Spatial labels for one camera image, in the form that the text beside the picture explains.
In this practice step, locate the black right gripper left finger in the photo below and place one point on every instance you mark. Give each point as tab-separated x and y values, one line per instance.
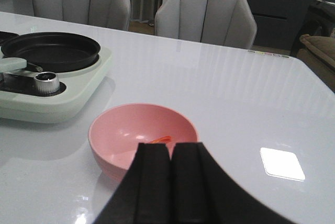
144	194

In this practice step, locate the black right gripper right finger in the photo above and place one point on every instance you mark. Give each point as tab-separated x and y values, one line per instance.
204	193

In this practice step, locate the orange shrimp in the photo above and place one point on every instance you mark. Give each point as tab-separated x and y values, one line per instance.
164	140

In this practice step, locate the pink plastic bowl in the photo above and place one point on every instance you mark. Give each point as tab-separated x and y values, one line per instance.
115	134

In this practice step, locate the mint green breakfast maker base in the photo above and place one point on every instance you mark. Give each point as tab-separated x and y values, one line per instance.
21	101

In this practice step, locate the right silver control knob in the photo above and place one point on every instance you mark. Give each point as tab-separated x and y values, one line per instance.
46	82

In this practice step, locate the black round frying pan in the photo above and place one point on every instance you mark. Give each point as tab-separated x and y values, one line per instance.
53	51

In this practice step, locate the right grey upholstered chair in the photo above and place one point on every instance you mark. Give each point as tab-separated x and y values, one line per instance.
220	22

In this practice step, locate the dark grey kitchen counter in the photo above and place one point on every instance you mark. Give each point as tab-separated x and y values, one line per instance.
274	6

